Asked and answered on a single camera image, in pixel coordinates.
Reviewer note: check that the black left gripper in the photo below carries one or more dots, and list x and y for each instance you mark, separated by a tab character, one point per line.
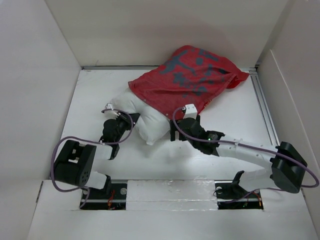
125	118

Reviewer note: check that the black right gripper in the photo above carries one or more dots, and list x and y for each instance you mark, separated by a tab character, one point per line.
172	131

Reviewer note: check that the white pillow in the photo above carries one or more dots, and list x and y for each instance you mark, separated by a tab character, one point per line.
151	125

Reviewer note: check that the red patterned pillowcase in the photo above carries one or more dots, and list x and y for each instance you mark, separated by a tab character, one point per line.
190	76

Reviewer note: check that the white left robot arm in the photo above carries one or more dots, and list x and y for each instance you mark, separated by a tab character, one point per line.
73	157

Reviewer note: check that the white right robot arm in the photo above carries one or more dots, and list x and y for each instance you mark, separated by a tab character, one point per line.
282	166

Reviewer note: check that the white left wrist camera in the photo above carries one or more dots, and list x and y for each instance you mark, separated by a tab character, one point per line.
109	112

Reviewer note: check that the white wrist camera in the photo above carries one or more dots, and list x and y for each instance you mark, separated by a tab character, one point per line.
189	111
109	112

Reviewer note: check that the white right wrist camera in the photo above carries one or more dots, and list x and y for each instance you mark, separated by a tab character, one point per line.
189	111

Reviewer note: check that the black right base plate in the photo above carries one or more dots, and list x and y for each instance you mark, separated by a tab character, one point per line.
230	196

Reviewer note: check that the aluminium right side rail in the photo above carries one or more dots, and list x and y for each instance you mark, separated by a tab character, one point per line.
262	102

